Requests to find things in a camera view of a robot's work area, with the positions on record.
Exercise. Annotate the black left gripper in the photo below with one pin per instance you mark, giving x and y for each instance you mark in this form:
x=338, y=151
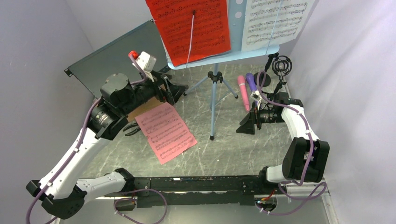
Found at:
x=175, y=91

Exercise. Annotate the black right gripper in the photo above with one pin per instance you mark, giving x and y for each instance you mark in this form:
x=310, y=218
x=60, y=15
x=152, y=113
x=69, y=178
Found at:
x=247, y=124

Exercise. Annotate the pink microphone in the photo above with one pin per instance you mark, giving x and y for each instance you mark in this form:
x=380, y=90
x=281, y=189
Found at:
x=243, y=92

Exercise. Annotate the purple microphone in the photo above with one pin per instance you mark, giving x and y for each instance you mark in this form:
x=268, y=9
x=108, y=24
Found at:
x=250, y=79

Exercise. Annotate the black round-base mic stand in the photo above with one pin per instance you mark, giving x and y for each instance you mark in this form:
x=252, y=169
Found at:
x=267, y=82

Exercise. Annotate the pink sheet music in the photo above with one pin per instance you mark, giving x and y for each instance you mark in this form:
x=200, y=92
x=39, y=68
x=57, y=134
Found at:
x=166, y=132

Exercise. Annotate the black tripod mic stand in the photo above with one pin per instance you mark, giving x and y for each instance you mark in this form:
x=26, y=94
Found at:
x=281, y=66

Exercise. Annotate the red sheet music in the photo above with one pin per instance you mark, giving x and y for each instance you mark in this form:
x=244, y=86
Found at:
x=191, y=29

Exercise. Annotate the white sheet music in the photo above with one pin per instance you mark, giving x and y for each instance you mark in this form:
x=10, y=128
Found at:
x=273, y=22

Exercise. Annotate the light blue music stand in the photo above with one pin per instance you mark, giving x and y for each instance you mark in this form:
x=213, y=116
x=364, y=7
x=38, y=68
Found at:
x=236, y=19

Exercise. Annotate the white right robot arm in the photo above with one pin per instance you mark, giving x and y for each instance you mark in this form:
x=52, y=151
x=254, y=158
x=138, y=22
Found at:
x=307, y=155

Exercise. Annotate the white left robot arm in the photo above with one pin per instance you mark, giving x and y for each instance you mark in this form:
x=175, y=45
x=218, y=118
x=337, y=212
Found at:
x=62, y=191

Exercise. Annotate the brown wooden board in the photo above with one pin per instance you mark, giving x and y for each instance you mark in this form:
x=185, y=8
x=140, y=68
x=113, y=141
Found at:
x=149, y=105

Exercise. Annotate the black pliers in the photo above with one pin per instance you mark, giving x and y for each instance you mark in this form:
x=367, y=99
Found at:
x=131, y=129

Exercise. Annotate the dark grey rack unit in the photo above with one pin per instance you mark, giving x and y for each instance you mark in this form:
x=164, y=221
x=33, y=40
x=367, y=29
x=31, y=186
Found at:
x=93, y=70

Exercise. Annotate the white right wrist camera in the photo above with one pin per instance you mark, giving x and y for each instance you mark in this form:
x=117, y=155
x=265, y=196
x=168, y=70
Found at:
x=256, y=96

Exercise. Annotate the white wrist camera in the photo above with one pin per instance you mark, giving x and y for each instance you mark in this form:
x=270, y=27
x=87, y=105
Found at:
x=142, y=61
x=256, y=96

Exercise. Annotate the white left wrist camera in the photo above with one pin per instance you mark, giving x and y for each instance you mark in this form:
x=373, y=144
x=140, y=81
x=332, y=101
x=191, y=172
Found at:
x=142, y=61

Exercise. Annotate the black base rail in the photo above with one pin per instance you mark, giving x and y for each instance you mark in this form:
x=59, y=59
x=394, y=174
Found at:
x=198, y=190

